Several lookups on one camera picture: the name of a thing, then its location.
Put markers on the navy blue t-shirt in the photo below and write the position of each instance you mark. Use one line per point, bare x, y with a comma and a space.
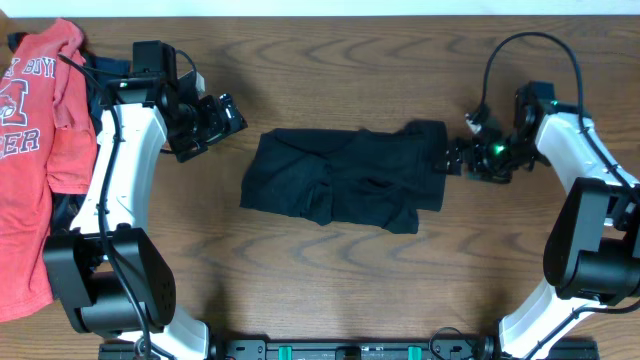
102, 69

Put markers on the black polo shirt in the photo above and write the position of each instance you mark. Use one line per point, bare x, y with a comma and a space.
361, 177

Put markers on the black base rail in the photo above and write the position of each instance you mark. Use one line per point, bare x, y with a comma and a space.
455, 347

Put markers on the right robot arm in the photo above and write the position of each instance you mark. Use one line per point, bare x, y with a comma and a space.
591, 258

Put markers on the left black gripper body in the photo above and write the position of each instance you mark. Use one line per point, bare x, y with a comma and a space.
220, 120

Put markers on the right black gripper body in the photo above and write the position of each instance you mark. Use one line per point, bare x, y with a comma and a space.
495, 159

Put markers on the red printed t-shirt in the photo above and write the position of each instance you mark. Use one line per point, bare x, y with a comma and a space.
48, 146

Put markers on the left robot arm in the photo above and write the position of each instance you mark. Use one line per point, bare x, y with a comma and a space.
105, 271

